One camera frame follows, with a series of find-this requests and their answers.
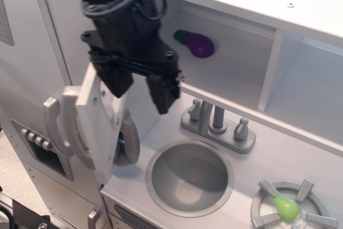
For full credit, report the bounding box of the grey toy ice dispenser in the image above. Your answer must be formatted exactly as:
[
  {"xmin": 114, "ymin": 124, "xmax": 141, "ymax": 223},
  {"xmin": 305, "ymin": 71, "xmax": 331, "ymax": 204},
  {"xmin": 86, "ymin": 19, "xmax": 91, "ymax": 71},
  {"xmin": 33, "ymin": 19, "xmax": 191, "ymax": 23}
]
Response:
[{"xmin": 11, "ymin": 119, "xmax": 73, "ymax": 181}]

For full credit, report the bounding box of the grey toy stove burner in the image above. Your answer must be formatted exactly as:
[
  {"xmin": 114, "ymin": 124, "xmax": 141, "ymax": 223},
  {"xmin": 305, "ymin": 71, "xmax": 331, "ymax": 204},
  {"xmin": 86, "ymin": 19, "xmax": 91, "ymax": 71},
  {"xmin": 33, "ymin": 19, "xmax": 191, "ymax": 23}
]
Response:
[{"xmin": 250, "ymin": 178, "xmax": 338, "ymax": 228}]

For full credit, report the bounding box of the grey fridge door handle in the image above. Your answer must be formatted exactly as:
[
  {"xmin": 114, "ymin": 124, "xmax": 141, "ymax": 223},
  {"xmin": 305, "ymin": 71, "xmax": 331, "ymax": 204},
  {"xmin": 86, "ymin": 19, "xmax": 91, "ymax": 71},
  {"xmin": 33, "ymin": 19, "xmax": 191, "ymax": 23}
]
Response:
[{"xmin": 43, "ymin": 97, "xmax": 74, "ymax": 158}]

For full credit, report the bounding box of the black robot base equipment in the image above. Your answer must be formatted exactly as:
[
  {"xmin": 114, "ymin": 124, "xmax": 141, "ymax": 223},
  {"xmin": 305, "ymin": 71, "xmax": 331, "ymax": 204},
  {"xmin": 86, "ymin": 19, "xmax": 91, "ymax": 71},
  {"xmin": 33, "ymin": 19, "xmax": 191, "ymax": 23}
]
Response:
[{"xmin": 1, "ymin": 188, "xmax": 58, "ymax": 229}]

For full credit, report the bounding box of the grey lower door handle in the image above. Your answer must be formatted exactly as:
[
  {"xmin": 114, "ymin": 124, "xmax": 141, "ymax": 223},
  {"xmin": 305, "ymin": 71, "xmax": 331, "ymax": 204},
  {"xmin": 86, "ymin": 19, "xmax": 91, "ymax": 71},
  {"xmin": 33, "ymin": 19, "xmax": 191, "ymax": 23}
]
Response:
[{"xmin": 87, "ymin": 209, "xmax": 108, "ymax": 229}]

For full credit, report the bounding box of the green toy pear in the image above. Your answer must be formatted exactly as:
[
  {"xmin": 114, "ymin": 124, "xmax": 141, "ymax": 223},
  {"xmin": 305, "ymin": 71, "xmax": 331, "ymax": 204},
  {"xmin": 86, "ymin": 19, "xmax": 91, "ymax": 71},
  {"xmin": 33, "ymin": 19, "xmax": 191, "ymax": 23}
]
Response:
[{"xmin": 274, "ymin": 195, "xmax": 300, "ymax": 220}]

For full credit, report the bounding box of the white toy kitchen cabinet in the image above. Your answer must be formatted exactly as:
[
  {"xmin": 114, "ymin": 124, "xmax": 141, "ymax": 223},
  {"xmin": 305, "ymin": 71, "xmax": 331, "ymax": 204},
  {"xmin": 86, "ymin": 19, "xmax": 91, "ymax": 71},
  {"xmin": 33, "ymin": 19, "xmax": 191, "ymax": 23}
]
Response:
[{"xmin": 1, "ymin": 0, "xmax": 342, "ymax": 228}]

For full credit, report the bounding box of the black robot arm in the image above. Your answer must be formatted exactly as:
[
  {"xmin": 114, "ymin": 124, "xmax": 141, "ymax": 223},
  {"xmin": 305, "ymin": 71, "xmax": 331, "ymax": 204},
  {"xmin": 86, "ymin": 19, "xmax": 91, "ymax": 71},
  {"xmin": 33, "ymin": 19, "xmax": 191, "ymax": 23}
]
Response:
[{"xmin": 81, "ymin": 0, "xmax": 181, "ymax": 114}]

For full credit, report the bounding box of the grey toy faucet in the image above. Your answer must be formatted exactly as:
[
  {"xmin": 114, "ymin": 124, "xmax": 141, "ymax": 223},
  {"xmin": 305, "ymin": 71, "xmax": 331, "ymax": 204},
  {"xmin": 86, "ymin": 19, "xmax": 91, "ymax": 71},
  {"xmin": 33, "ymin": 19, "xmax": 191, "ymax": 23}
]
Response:
[{"xmin": 181, "ymin": 98, "xmax": 256, "ymax": 154}]

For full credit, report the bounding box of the grey oven control panel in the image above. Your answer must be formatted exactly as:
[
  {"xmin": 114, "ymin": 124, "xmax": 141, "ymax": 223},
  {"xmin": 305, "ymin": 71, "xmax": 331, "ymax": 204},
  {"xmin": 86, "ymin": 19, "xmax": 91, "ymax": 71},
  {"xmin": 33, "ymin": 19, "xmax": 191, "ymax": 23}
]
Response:
[{"xmin": 114, "ymin": 204, "xmax": 157, "ymax": 229}]

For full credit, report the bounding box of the white toy microwave door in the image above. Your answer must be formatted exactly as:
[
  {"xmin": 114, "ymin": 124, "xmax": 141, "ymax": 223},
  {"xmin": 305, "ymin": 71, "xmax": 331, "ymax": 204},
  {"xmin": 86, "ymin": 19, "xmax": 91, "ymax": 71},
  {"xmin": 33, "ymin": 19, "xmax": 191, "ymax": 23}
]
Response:
[{"xmin": 76, "ymin": 63, "xmax": 127, "ymax": 184}]

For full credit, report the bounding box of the grey toy wall phone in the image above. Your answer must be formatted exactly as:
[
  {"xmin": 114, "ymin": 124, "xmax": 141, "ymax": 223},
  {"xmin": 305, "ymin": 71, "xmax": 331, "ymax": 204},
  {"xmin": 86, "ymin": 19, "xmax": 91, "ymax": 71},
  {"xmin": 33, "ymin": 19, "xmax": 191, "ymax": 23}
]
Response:
[{"xmin": 114, "ymin": 106, "xmax": 140, "ymax": 167}]

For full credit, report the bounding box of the round grey toy sink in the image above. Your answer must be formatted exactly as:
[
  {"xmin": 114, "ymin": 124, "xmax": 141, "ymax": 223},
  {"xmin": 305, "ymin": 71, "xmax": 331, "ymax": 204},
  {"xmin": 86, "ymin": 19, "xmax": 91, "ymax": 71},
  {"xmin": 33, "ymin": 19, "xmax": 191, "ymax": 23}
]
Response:
[{"xmin": 146, "ymin": 139, "xmax": 234, "ymax": 218}]

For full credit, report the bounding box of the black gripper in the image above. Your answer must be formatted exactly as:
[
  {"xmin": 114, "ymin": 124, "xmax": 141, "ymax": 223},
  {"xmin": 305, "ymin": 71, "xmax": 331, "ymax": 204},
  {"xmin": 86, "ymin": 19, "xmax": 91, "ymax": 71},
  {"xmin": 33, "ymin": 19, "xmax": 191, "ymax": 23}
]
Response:
[{"xmin": 81, "ymin": 0, "xmax": 183, "ymax": 114}]

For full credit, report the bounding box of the purple toy eggplant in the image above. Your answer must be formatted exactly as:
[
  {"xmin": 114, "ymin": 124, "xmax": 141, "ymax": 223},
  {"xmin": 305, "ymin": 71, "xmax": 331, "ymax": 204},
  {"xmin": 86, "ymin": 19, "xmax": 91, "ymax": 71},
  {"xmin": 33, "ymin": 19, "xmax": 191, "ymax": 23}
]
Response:
[{"xmin": 173, "ymin": 29, "xmax": 215, "ymax": 58}]

